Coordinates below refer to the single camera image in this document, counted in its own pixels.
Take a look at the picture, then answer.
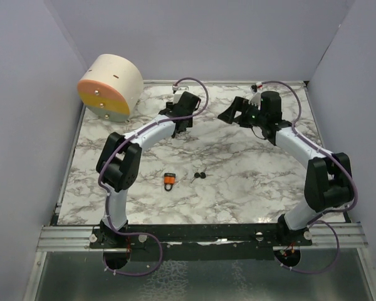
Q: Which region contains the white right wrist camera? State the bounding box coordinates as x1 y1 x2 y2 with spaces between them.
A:
249 82 263 107

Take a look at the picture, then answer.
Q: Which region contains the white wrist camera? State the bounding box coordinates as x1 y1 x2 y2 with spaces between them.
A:
249 82 263 107
172 85 189 103

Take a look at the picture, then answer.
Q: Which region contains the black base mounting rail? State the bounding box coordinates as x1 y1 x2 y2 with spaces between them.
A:
90 223 312 261

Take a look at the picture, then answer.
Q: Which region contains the beige cylindrical drum box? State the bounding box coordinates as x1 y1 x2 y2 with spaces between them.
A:
77 54 144 122

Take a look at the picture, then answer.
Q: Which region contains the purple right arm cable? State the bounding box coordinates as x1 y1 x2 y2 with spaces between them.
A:
259 80 360 275

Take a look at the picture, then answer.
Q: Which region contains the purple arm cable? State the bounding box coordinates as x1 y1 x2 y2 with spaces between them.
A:
259 80 360 275
98 77 210 277

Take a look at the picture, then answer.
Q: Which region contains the orange black padlock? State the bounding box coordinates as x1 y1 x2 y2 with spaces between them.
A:
164 172 176 192

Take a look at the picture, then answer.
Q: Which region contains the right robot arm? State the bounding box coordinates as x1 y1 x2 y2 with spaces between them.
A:
218 91 354 245

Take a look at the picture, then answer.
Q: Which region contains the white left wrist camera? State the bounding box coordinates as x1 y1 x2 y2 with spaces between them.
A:
172 85 189 103

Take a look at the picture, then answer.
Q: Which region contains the black head key bunch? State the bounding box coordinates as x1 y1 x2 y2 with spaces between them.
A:
190 169 213 184

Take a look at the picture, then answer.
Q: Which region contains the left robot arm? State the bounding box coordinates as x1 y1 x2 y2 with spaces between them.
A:
96 91 201 248

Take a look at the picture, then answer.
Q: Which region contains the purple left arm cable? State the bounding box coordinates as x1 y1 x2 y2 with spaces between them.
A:
98 77 210 277

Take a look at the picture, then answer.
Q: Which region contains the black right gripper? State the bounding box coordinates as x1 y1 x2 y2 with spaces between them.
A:
218 97 267 129

